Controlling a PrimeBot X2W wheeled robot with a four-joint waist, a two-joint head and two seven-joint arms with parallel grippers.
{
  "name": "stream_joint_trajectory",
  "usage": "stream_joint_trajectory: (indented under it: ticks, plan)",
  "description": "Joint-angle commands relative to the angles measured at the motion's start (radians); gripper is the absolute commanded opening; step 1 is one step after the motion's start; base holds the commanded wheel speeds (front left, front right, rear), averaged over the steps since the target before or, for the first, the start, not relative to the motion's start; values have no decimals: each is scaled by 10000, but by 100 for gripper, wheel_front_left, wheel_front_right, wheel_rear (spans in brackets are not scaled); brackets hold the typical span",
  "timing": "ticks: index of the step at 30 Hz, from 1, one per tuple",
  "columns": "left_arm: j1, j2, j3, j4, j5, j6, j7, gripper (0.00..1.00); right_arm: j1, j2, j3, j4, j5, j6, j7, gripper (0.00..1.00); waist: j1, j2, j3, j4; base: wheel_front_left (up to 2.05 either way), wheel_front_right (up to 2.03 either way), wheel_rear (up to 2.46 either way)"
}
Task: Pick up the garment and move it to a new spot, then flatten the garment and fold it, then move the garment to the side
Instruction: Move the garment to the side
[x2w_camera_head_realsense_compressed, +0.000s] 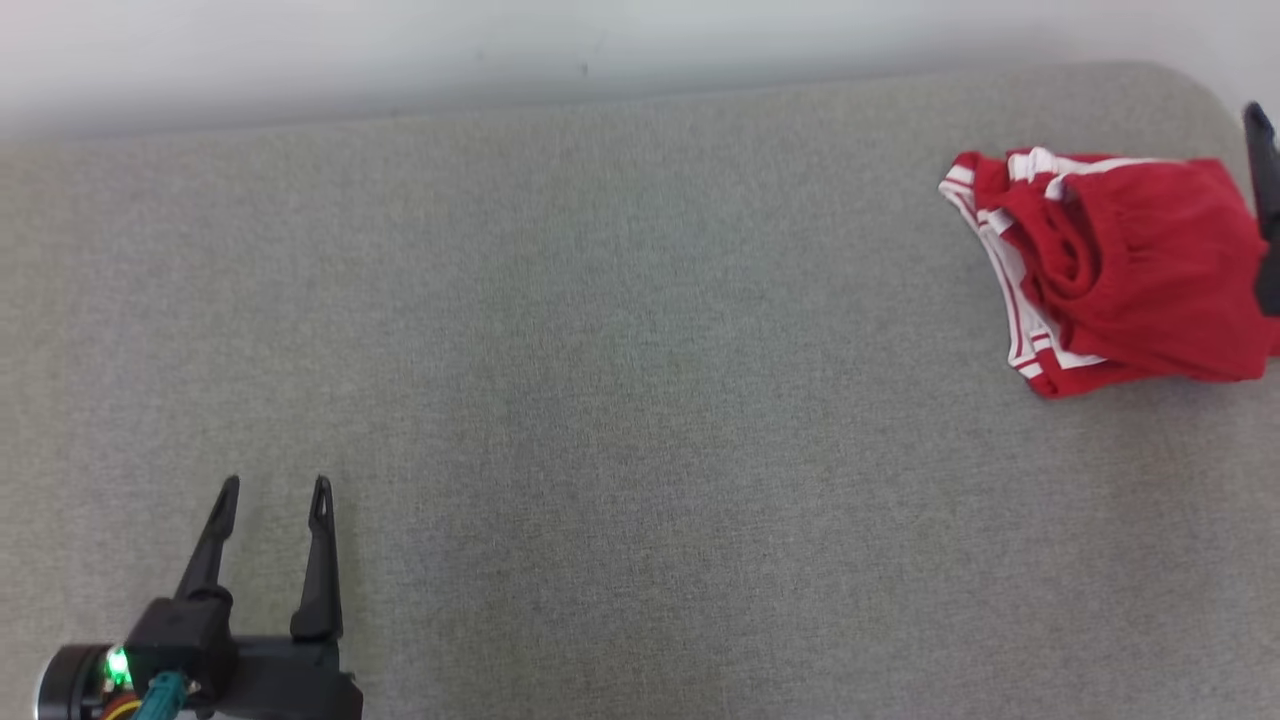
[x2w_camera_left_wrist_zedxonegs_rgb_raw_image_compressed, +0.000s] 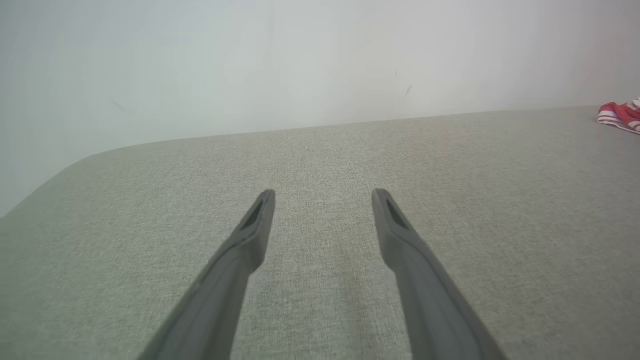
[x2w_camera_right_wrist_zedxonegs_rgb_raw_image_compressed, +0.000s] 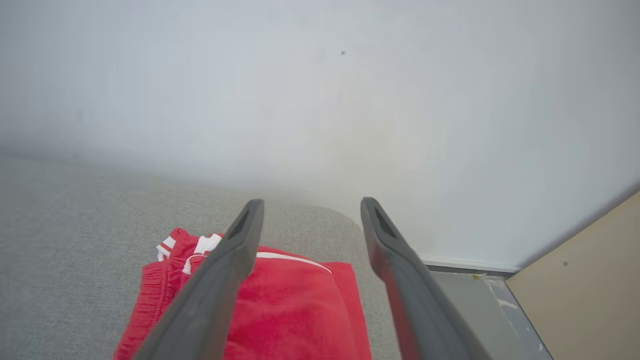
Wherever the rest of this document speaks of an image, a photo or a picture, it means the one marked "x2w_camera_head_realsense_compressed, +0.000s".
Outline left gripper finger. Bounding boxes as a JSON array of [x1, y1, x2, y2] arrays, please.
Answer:
[[174, 474, 242, 603], [289, 474, 345, 643]]

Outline red shorts with white stripes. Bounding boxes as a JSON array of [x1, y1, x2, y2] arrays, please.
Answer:
[[985, 147, 1280, 385]]

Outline red white basketball jersey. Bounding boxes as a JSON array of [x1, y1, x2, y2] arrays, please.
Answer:
[[938, 148, 1116, 400]]

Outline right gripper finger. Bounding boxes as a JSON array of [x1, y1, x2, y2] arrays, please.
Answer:
[[1242, 101, 1280, 317]]

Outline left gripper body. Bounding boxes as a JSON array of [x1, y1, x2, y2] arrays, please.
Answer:
[[195, 633, 364, 720]]

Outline teal left camera connector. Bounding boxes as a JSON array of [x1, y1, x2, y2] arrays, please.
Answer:
[[132, 671, 193, 720]]

